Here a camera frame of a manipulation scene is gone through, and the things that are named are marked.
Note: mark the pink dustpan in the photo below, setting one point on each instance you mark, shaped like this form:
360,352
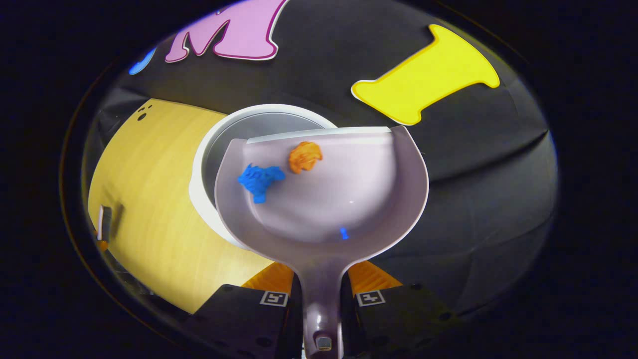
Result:
349,199

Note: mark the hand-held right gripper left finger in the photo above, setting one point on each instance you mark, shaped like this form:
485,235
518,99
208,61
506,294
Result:
249,319

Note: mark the small pink broom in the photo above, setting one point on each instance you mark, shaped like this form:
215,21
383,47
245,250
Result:
112,222

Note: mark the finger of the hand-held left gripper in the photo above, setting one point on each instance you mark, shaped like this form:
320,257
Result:
101,245

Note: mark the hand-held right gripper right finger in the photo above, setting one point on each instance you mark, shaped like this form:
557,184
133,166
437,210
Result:
398,319

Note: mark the white ribbed garbage bin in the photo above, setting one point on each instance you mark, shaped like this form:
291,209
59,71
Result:
209,149

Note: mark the wooden desktop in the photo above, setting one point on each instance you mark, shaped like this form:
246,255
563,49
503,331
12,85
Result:
149,199

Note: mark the orange paper scrap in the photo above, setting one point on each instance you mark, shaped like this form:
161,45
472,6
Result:
305,157

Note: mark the blue paper scrap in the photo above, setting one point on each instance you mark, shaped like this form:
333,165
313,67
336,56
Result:
259,180

